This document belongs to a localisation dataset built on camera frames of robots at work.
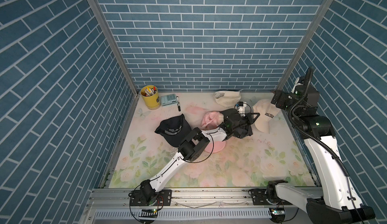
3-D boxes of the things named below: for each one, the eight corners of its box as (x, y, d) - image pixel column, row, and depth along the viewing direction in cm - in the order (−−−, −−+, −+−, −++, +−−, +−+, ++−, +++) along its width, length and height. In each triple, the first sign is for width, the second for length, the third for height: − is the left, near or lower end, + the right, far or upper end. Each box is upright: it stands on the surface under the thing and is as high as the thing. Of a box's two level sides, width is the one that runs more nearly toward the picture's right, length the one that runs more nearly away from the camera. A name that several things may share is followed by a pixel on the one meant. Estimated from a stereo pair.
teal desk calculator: (161, 106, 113) (161, 104, 111) (160, 98, 119) (160, 96, 117) (178, 103, 115) (177, 101, 114) (176, 95, 121) (175, 93, 119)
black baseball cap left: (154, 134, 98) (152, 128, 93) (174, 114, 108) (173, 108, 103) (175, 149, 91) (174, 144, 86) (194, 126, 101) (194, 121, 96)
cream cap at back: (214, 107, 111) (215, 98, 104) (214, 99, 116) (215, 90, 108) (239, 107, 111) (242, 98, 104) (237, 99, 116) (240, 91, 108)
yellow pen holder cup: (144, 110, 111) (138, 97, 100) (147, 98, 119) (142, 84, 108) (159, 110, 111) (155, 97, 100) (162, 98, 119) (158, 85, 108)
